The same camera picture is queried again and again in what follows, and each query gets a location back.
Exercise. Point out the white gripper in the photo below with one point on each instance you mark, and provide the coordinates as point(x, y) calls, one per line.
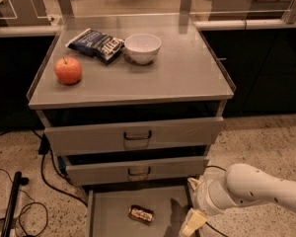
point(200, 195)

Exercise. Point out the orange soda can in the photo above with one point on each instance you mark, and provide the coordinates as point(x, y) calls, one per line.
point(141, 214)

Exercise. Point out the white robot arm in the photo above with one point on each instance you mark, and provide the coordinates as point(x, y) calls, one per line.
point(242, 185)

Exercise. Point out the middle grey drawer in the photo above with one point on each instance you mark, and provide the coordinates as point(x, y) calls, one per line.
point(132, 171)

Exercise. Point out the grey drawer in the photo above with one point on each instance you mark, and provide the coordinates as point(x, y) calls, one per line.
point(108, 212)
point(132, 171)
point(128, 136)

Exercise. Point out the top grey drawer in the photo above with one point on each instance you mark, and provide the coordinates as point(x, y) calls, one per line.
point(128, 136)

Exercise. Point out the bottom grey drawer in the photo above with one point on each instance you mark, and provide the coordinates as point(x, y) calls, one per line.
point(108, 212)

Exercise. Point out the grey drawer cabinet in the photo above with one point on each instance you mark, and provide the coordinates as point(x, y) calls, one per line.
point(182, 82)

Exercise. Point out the white bowl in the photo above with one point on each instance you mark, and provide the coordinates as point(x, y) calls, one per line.
point(142, 48)

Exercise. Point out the black bar on floor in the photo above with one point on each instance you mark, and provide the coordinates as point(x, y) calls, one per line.
point(9, 214)

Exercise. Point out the blue chip bag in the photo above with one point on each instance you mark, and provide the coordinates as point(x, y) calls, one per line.
point(97, 44)

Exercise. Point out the red apple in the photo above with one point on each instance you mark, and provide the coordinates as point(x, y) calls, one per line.
point(68, 70)

